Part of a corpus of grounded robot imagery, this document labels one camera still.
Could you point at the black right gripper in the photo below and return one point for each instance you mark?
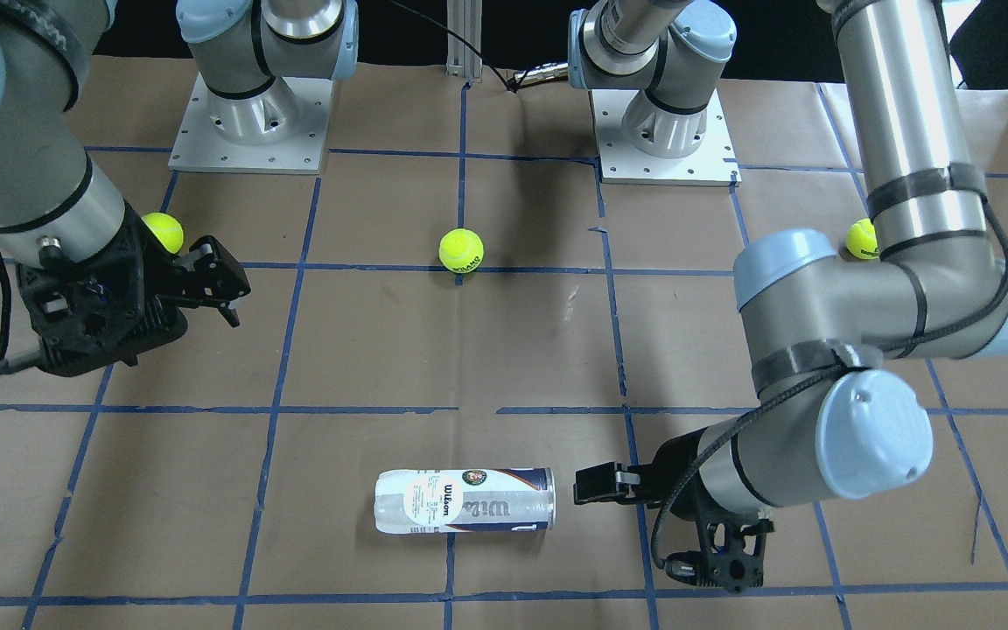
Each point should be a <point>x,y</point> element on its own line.
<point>157,273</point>

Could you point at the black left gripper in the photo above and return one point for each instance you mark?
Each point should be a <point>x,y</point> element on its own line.
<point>673,479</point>

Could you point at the clear Wilson tennis ball can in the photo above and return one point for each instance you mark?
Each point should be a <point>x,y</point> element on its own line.
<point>408,502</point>

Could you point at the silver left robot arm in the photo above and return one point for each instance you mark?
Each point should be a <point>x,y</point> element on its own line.
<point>831,422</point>

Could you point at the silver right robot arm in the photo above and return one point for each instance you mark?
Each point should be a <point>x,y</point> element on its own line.
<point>58,207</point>

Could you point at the yellow tennis ball near base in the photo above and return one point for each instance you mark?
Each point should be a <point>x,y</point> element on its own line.
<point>861,241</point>
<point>167,230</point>

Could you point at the yellow tennis ball centre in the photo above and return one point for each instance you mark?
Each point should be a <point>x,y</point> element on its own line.
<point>461,251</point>

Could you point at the brown paper table cover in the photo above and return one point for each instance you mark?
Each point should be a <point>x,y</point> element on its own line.
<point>229,479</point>

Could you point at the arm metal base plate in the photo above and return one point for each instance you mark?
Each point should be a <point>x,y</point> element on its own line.
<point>644,145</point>
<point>281,131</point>

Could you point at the aluminium frame post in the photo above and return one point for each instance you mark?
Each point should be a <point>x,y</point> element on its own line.
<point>463,20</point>

